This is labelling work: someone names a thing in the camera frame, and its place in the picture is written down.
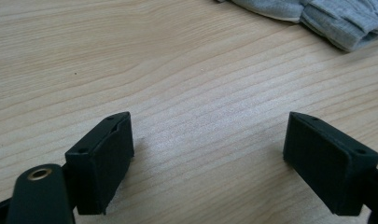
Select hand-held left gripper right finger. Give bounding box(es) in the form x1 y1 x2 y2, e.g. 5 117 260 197
283 111 378 217

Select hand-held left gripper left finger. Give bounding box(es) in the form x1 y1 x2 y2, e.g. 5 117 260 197
64 111 135 216

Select grey sweat pants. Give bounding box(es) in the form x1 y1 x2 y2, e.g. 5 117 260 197
214 0 378 53

